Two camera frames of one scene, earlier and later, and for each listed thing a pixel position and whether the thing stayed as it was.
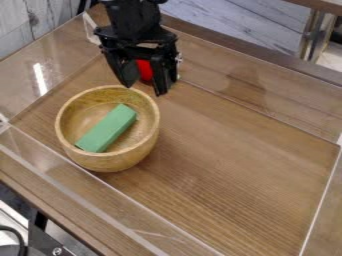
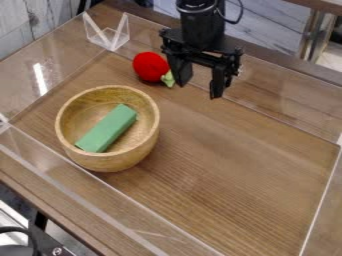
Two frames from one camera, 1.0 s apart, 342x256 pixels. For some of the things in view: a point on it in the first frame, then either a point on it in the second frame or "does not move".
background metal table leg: (319, 34) does not move
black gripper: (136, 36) -> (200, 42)
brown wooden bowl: (81, 110) does not move
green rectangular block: (109, 130) does not move
